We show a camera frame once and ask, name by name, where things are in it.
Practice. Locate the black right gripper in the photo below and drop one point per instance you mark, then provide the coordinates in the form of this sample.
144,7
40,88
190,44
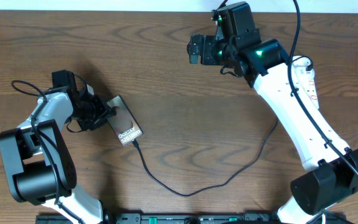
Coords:
208,43

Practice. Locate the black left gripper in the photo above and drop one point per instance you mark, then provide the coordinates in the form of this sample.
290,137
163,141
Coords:
102,112

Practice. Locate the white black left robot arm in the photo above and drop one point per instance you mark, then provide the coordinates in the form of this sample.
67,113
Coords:
38,166

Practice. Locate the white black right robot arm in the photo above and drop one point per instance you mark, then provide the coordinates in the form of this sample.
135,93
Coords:
285,82

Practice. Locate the white power strip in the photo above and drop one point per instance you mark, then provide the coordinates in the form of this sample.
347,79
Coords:
310,89

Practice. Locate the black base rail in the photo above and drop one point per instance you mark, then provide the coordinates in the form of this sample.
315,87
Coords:
136,218

